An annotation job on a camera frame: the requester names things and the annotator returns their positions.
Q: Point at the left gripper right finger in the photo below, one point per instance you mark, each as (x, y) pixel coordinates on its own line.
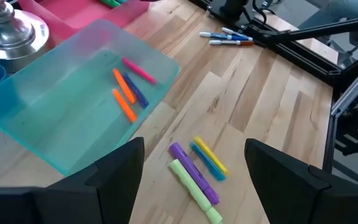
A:
(278, 186)

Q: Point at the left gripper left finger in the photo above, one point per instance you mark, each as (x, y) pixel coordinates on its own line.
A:
(120, 180)

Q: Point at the thick light green highlighter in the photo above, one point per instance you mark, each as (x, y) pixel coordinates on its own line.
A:
(191, 186)

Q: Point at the thick purple highlighter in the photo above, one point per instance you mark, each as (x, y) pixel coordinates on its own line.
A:
(191, 169)

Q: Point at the small yellow highlighter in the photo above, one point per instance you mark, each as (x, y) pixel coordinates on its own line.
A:
(211, 155)

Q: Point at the small blue highlighter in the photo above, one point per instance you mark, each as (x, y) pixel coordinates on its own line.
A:
(208, 163)

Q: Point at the small orange highlighter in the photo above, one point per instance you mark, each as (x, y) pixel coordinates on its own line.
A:
(124, 85)
(124, 105)

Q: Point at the small purple highlighter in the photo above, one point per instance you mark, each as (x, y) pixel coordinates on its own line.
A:
(137, 93)

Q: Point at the small pink highlighter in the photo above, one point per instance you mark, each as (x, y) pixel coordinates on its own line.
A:
(139, 71)

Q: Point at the brown Expo marker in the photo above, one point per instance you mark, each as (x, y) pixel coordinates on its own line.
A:
(228, 42)

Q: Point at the blue Expo marker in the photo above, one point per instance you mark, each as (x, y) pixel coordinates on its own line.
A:
(222, 36)

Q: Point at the thick dark green highlighter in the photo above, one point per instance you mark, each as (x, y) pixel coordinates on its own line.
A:
(110, 3)

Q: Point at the thick teal highlighter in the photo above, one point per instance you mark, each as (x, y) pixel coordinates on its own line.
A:
(122, 1)

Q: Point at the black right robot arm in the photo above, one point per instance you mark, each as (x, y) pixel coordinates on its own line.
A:
(233, 6)

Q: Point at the translucent green plastic bin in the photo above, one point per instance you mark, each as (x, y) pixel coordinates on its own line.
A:
(57, 109)

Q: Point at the silver aluminium bar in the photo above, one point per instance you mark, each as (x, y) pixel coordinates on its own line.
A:
(353, 90)

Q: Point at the pink plastic bin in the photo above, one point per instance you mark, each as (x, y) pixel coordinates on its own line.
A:
(73, 15)

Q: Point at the white shade chrome table lamp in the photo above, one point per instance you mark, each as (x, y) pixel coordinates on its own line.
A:
(8, 34)

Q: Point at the black aluminium table frame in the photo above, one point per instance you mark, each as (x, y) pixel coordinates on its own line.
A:
(303, 57)

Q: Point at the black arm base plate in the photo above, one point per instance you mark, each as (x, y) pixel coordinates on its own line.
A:
(259, 29)

